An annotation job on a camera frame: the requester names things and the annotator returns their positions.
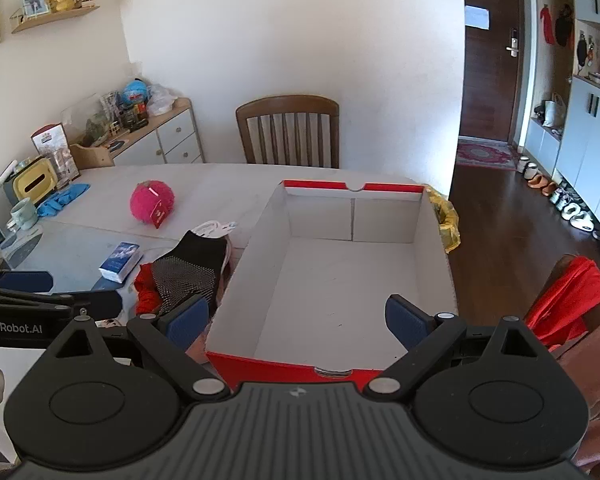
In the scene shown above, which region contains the wooden wall shelf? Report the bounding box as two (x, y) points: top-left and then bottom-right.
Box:
(10, 5), (101, 35)

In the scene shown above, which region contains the wooden tray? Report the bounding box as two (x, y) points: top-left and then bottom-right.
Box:
(70, 142), (116, 170)

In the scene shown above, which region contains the white wall cabinet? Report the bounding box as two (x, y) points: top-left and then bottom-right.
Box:
(522, 0), (600, 261)

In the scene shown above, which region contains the white paper note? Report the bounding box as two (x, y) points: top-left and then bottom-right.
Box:
(464, 5), (490, 30)

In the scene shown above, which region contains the wooden slatted chair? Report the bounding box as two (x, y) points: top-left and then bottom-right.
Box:
(236, 95), (341, 169)

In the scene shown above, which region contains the blue cloth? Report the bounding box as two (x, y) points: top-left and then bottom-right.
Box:
(36, 182), (91, 218)

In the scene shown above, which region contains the white sideboard with wooden top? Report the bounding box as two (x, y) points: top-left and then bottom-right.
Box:
(70, 97), (203, 168)

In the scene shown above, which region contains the clear plastic jar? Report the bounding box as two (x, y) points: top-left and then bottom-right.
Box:
(45, 147), (81, 183)

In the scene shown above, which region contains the red and white carton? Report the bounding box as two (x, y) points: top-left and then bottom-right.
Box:
(31, 122), (71, 153)

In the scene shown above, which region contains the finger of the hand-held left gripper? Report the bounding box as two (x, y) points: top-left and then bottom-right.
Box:
(0, 270), (55, 295)
(0, 286), (124, 322)

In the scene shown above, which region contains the row of shoes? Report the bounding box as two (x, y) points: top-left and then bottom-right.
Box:
(516, 155), (600, 241)

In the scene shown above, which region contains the black dotted glove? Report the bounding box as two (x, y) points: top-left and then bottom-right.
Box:
(152, 230), (231, 318)

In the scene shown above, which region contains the red patterned rug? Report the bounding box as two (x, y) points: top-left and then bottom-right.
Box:
(455, 141), (520, 171)

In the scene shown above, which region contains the yellow and grey tissue box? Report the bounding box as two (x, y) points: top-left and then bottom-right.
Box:
(2, 156), (58, 207)

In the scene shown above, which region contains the clear plastic bag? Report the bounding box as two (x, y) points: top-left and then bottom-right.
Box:
(146, 84), (178, 117)

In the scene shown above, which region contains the green mug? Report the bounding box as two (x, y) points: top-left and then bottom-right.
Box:
(9, 197), (38, 231)

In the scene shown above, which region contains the white tote bag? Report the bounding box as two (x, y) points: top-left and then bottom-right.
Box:
(542, 92), (567, 128)

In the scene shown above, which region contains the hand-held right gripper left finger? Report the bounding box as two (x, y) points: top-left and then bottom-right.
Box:
(55, 295), (231, 403)

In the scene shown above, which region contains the brown wooden door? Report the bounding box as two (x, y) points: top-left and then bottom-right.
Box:
(459, 0), (523, 143)

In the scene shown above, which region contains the red cloth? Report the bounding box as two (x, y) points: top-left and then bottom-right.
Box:
(524, 255), (600, 348)

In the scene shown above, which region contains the blue tissue pack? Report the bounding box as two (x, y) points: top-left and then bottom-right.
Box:
(98, 242), (142, 282)

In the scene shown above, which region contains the white cable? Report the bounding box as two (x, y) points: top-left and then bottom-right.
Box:
(195, 219), (238, 272)

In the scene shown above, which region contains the red knitted scarf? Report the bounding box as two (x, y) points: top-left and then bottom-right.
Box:
(132, 260), (167, 317)

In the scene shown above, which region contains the pink plush ball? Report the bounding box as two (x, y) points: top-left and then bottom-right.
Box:
(130, 181), (175, 230)

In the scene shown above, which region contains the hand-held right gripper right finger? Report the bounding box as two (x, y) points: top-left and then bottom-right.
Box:
(362, 295), (546, 403)

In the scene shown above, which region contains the yellow trash bag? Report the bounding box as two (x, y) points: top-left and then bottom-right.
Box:
(426, 187), (461, 253)

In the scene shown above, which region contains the red and white cardboard box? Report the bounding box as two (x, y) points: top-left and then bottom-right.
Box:
(205, 179), (459, 393)

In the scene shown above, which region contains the blue globe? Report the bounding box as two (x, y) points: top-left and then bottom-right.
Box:
(121, 77), (148, 106)

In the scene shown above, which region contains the cluster of small toys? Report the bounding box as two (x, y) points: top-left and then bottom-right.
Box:
(80, 91), (150, 146)

